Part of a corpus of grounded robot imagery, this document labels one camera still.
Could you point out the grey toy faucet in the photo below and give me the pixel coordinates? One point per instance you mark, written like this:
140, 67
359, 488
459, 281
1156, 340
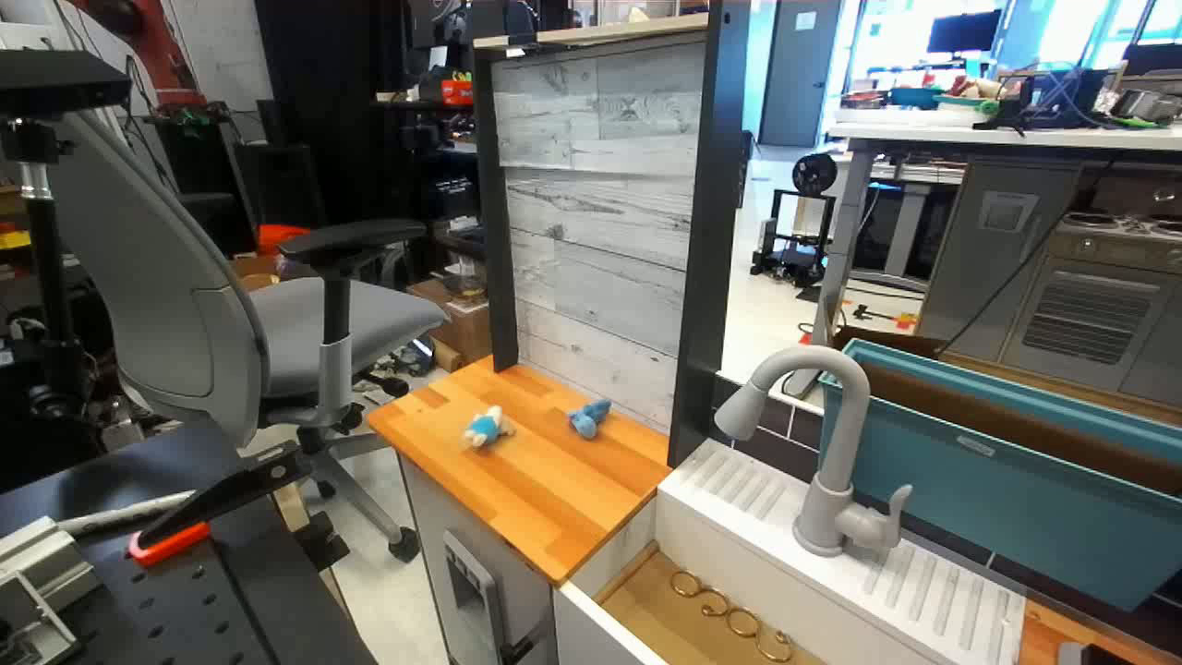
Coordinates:
827, 517

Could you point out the small blue toy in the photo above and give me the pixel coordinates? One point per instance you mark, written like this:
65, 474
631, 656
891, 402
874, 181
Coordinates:
590, 418

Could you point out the blue and white toy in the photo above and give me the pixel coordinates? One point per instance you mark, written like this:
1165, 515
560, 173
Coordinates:
485, 426

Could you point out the wooden butcher block countertop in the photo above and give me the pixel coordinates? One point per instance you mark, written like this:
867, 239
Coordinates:
545, 488

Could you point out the grey wood-pattern back panel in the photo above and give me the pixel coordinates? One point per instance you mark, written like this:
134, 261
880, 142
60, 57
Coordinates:
607, 185

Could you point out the white toy sink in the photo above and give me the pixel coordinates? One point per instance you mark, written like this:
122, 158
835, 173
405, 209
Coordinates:
708, 572

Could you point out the white kitchen cabinet base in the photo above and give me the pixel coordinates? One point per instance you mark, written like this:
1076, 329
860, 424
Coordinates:
487, 600

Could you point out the grey office chair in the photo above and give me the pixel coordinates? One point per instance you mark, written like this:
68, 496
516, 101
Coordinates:
197, 344

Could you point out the black orange-tipped clamp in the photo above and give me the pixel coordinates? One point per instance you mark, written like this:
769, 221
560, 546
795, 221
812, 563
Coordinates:
189, 521

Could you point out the teal storage bin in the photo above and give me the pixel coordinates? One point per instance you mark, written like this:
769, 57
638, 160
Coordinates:
1059, 484

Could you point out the black perforated mounting table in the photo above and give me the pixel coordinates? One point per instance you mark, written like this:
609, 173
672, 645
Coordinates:
244, 597

